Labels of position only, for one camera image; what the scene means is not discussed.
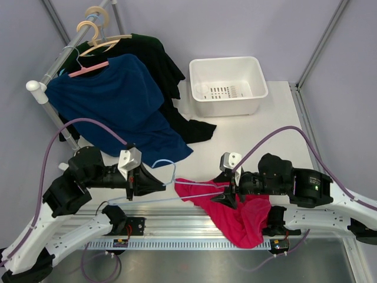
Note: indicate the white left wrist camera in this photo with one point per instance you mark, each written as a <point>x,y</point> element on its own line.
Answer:
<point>129,159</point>

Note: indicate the white plastic basket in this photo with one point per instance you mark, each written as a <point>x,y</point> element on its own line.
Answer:
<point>229,86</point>

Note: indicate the white slotted cable duct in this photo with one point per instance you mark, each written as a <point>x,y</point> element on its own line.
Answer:
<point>163,245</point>

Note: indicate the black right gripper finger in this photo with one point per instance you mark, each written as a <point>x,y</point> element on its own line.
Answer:
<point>226,199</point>
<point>222,178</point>

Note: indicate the dark green t shirt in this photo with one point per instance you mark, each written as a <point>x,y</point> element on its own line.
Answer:
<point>87,45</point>

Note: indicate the pink plastic hanger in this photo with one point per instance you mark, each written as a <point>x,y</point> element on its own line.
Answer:
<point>83,69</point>

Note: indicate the light blue wire hanger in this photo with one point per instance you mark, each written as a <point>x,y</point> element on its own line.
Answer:
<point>172,180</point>

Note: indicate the beige wooden hanger rear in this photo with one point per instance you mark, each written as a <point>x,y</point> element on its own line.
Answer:
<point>104,18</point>

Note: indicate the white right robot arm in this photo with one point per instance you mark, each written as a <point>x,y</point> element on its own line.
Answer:
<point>315,200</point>

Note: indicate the silver clothes rack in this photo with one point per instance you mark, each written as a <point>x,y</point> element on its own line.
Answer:
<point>37,88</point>

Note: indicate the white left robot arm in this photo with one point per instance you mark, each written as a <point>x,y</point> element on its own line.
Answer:
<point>32,257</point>

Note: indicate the pink t shirt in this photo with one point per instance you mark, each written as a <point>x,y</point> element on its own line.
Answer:
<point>242,226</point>

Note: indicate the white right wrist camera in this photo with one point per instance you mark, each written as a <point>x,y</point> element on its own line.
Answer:
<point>229,160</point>

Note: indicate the blue t shirt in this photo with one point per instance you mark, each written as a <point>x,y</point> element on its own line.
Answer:
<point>125,98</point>

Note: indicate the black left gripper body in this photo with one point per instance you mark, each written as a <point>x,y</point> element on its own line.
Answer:
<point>113,178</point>

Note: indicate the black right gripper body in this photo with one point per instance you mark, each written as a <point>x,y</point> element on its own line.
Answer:
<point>249,183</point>

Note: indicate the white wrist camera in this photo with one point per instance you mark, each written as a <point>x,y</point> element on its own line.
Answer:
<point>229,160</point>
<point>129,159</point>

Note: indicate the beige wooden hanger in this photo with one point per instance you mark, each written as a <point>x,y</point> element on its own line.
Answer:
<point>104,18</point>
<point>95,44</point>

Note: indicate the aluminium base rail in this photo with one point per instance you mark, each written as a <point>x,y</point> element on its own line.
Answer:
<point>193,223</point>

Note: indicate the beige wooden hanger front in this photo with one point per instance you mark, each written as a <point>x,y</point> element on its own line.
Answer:
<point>95,44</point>

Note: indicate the black t shirt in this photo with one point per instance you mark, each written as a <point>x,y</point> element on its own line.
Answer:
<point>166,74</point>

